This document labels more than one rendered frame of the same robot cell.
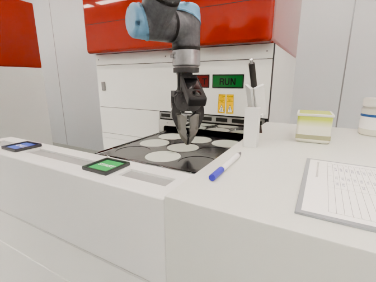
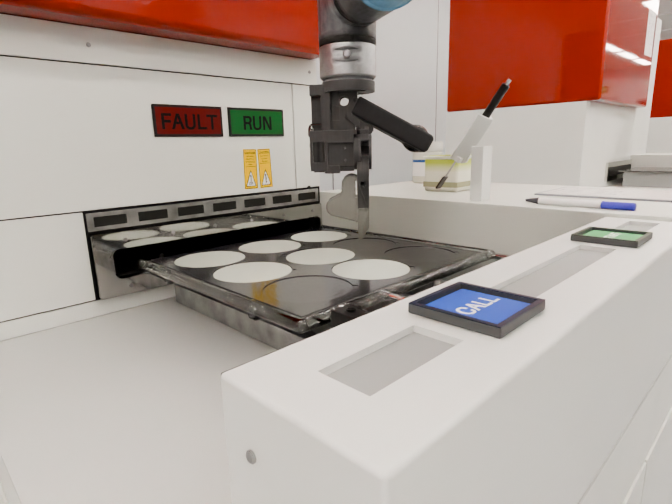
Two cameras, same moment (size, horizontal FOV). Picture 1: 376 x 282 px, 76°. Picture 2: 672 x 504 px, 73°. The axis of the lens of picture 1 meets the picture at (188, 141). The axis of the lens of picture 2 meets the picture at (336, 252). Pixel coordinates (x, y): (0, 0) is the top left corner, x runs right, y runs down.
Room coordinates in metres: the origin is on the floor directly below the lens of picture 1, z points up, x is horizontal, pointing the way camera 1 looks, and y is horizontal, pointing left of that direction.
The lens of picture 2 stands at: (0.52, 0.63, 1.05)
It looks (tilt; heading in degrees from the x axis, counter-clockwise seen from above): 13 degrees down; 287
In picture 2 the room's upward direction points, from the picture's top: 2 degrees counter-clockwise
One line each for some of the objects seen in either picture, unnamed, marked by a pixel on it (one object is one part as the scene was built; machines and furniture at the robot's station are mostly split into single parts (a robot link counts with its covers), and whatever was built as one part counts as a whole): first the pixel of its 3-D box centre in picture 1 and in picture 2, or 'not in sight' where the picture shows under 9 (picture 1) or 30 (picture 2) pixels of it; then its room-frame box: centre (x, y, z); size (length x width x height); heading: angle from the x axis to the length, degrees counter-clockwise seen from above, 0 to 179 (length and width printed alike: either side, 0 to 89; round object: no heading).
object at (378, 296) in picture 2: (146, 165); (417, 281); (0.58, 0.10, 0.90); 0.38 x 0.01 x 0.01; 61
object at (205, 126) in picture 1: (205, 135); (228, 242); (0.93, -0.07, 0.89); 0.44 x 0.02 x 0.10; 61
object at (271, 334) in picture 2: not in sight; (276, 332); (0.74, 0.15, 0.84); 0.50 x 0.02 x 0.03; 151
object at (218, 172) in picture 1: (228, 163); (576, 203); (0.38, -0.07, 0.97); 0.14 x 0.01 x 0.01; 151
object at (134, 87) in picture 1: (169, 100); (109, 176); (1.03, 0.08, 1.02); 0.81 x 0.03 x 0.40; 61
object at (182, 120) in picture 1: (181, 127); (347, 208); (0.69, 0.02, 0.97); 0.06 x 0.03 x 0.09; 13
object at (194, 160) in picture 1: (182, 147); (314, 257); (0.74, 0.02, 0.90); 0.34 x 0.34 x 0.01; 61
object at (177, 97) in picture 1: (185, 90); (343, 129); (0.69, 0.01, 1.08); 0.09 x 0.08 x 0.12; 13
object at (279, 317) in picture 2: (137, 141); (202, 287); (0.82, 0.18, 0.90); 0.37 x 0.01 x 0.01; 151
